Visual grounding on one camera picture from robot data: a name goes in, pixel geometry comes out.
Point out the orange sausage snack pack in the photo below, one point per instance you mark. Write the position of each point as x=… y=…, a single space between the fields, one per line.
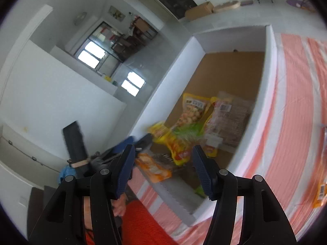
x=320 y=197

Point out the brown cardboard box on floor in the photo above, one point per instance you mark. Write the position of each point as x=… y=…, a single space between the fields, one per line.
x=199 y=11

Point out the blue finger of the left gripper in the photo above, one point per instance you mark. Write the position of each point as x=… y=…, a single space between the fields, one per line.
x=120 y=147

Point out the green chicken leg snack pack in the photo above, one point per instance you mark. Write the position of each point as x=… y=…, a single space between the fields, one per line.
x=191 y=135

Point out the orange white striped tablecloth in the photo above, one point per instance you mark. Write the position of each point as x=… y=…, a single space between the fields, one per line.
x=284 y=138

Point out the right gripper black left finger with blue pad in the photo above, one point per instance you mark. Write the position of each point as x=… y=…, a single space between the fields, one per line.
x=76 y=201

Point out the orange bag of peanuts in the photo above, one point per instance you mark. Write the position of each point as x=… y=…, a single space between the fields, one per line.
x=193 y=109

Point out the yellow black snack pack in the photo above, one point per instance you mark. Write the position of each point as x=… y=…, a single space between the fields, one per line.
x=180 y=150

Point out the person's left hand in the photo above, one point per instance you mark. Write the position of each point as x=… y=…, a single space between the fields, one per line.
x=119 y=205

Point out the clear bag of brown biscuits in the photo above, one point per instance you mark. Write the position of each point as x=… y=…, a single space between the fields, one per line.
x=226 y=124

